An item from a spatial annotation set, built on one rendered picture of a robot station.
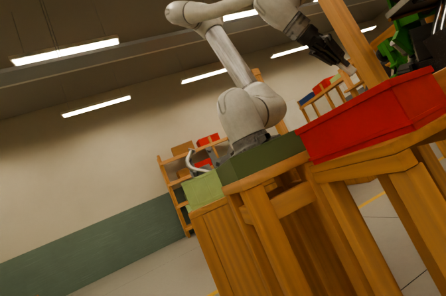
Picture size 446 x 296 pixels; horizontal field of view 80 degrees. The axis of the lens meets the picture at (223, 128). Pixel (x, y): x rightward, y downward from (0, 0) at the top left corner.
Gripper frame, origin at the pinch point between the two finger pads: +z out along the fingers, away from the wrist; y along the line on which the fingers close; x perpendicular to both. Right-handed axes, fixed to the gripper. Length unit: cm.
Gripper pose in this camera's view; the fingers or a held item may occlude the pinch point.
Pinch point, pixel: (346, 66)
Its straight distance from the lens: 109.1
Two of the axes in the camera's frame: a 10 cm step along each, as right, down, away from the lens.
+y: 1.6, -1.5, -9.8
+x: 6.0, -7.7, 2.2
